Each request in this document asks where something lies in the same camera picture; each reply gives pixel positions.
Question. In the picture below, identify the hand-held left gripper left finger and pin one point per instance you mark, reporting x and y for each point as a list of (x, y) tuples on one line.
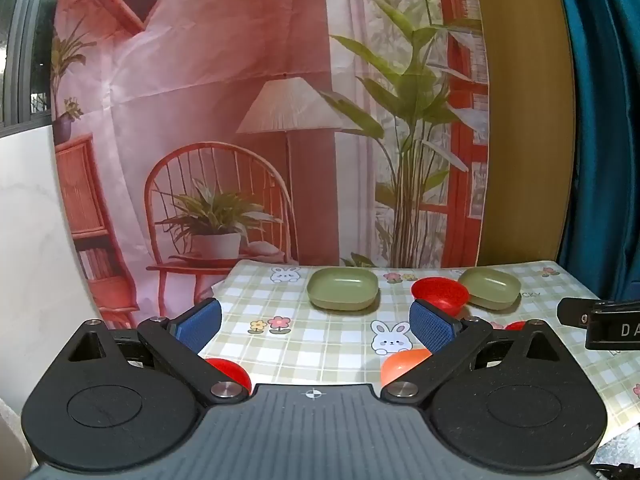
[(201, 324)]

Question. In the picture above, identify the printed room scene backdrop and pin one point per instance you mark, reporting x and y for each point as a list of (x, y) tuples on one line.
[(200, 85)]

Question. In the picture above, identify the dark window frame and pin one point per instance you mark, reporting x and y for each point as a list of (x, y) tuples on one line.
[(25, 45)]

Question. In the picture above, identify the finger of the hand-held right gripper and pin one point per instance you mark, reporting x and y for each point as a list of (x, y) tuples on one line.
[(572, 312)]

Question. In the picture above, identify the teal curtain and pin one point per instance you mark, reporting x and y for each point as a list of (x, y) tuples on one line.
[(605, 110)]

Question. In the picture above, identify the red bowl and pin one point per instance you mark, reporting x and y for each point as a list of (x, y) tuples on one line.
[(232, 372), (440, 292), (515, 326)]

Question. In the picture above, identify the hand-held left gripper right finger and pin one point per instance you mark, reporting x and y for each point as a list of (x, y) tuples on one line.
[(431, 325)]

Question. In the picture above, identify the green checked bunny tablecloth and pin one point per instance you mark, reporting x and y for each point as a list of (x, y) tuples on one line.
[(320, 342)]

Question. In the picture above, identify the green square plate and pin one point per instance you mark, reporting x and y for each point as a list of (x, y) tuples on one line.
[(490, 286), (342, 289)]

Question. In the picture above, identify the orange bowl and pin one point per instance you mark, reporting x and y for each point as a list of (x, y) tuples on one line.
[(402, 362)]

